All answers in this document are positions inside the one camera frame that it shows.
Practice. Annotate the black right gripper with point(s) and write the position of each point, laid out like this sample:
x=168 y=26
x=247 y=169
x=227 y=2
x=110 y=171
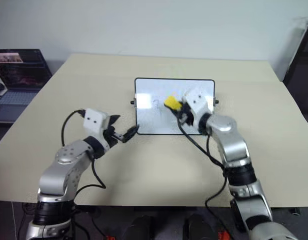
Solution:
x=187 y=115

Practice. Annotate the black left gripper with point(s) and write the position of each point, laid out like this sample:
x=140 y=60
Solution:
x=111 y=137

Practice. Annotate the yellow whiteboard eraser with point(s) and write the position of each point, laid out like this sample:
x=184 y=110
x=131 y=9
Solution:
x=172 y=102

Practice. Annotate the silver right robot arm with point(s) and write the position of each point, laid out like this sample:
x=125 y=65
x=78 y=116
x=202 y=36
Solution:
x=234 y=147

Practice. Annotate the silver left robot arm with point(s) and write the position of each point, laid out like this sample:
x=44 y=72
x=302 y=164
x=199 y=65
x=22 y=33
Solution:
x=61 y=172

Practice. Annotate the small black-framed whiteboard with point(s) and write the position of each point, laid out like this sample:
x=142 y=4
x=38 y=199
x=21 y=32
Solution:
x=149 y=110

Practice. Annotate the small red object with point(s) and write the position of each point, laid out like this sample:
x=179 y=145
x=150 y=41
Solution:
x=222 y=235
x=108 y=237

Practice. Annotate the open dark laptop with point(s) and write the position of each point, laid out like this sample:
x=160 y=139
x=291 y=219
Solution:
x=19 y=72

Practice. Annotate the dark rounded shape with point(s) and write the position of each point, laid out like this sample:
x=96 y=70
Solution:
x=201 y=227

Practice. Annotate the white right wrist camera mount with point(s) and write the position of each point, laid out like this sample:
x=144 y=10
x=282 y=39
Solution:
x=197 y=101

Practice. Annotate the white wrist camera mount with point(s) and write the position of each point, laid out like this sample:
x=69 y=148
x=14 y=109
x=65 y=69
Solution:
x=95 y=121
x=197 y=101

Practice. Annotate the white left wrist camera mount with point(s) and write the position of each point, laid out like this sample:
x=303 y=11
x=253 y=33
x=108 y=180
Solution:
x=95 y=121

